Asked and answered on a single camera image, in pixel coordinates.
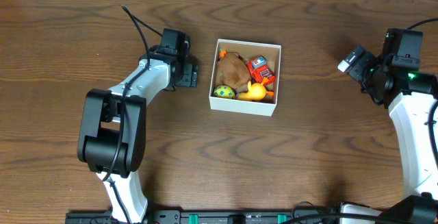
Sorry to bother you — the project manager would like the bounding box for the yellow ball with blue letters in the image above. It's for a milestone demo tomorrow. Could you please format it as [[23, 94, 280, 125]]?
[[213, 85, 235, 99]]

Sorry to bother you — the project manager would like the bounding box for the brown plush toy with carrot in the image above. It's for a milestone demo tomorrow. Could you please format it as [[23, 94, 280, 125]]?
[[217, 49, 251, 89]]

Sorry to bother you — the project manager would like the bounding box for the red toy fire truck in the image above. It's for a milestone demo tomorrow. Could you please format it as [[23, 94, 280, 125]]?
[[246, 56, 276, 86]]

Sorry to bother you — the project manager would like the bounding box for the yellow rubber duck blue cap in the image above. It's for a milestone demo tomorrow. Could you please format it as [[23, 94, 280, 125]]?
[[236, 77, 274, 101]]

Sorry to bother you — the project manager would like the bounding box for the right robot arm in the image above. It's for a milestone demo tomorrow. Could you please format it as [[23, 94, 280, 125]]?
[[338, 46, 437, 223]]

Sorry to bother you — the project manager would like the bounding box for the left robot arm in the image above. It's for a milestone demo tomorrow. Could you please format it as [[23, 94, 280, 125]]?
[[66, 58, 198, 223]]

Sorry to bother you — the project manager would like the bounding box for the white cardboard box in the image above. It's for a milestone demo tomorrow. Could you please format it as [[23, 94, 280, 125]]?
[[209, 39, 281, 116]]

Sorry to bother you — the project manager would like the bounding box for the left black cable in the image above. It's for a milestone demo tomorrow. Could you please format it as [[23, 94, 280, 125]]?
[[101, 4, 164, 224]]

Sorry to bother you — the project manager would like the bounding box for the black cable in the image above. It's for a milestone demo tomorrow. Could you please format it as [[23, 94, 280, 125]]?
[[406, 17, 438, 170], [101, 4, 164, 224]]

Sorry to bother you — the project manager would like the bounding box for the right black cable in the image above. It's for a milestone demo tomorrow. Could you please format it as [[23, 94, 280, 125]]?
[[406, 17, 438, 170]]

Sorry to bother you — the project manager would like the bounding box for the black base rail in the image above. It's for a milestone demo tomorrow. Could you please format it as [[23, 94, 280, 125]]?
[[65, 209, 322, 224]]

